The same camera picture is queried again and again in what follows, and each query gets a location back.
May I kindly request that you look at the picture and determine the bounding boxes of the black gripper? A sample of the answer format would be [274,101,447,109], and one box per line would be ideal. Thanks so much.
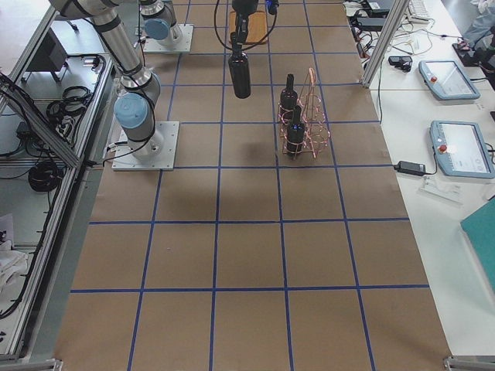
[230,0,258,43]

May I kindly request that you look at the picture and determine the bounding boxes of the dark wine bottle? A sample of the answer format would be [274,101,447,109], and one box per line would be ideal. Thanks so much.
[228,43,251,99]
[279,73,298,122]
[286,105,305,158]

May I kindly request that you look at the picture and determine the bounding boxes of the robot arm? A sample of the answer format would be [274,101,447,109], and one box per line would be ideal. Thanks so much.
[50,1,258,168]
[138,0,183,46]

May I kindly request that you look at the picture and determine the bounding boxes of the wooden tray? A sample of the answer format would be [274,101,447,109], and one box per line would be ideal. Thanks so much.
[227,10,268,45]

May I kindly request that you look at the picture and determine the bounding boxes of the far teach pendant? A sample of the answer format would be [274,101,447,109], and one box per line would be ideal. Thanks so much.
[418,60,480,100]

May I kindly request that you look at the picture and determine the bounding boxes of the teach pendant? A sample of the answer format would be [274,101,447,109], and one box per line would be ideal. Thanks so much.
[418,60,480,100]
[429,121,494,179]

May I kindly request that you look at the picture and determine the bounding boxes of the black power brick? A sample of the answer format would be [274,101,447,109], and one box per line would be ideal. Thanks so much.
[394,161,426,176]

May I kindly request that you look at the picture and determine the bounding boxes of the near teach pendant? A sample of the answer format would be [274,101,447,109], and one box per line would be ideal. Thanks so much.
[429,121,494,179]

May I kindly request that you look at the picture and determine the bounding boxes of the clear acrylic stand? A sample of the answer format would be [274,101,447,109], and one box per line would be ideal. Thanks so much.
[418,175,463,205]

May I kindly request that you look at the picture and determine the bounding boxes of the teal board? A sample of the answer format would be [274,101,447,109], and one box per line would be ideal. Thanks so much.
[460,199,494,286]

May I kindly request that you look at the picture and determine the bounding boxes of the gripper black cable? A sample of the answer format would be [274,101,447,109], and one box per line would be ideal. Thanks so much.
[213,0,279,51]

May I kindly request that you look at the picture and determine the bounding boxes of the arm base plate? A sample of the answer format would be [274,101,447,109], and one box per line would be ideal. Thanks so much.
[111,121,179,171]
[144,24,194,54]

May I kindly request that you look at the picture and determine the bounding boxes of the copper wire wine basket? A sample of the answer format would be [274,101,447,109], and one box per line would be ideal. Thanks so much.
[278,67,330,158]

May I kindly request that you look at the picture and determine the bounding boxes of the aluminium frame post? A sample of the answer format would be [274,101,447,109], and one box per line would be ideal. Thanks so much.
[361,0,408,88]

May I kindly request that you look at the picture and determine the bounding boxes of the coiled black cables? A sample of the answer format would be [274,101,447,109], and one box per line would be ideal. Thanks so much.
[46,85,96,128]

